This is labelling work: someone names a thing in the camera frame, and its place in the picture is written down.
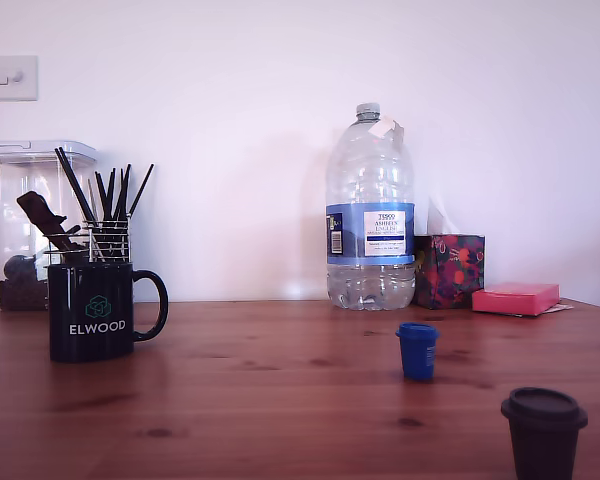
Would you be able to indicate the dark brown coffee capsule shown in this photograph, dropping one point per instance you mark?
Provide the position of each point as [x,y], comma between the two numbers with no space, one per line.
[542,440]

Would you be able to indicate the blue coffee capsule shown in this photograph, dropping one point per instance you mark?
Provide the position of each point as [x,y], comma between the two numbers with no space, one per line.
[417,355]

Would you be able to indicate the pink box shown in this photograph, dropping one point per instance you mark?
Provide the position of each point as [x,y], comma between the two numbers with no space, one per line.
[515,297]

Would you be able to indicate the floral tissue box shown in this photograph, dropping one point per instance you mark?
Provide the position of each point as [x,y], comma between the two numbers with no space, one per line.
[450,270]

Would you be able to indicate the white tissue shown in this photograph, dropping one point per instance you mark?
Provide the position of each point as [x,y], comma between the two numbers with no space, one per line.
[437,220]

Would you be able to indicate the black ELWOOD mug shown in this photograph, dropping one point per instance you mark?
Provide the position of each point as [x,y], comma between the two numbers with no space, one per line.
[95,300]

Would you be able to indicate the large clear water bottle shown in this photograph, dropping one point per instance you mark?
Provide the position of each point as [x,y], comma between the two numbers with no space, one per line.
[370,175]

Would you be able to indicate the clear plastic storage container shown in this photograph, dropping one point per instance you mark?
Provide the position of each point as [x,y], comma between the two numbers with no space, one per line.
[10,170]

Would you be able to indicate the white light switch plate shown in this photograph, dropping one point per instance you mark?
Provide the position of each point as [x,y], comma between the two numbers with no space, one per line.
[10,80]

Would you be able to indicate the black chopstick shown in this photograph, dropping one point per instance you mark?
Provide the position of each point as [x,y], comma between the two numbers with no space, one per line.
[141,190]
[101,197]
[78,181]
[125,192]
[119,195]
[70,181]
[110,195]

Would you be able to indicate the brown wooden utensil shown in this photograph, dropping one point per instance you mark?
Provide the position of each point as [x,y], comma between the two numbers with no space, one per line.
[37,207]

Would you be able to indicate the paper sheet under box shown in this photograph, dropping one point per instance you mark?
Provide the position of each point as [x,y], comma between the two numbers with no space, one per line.
[560,306]

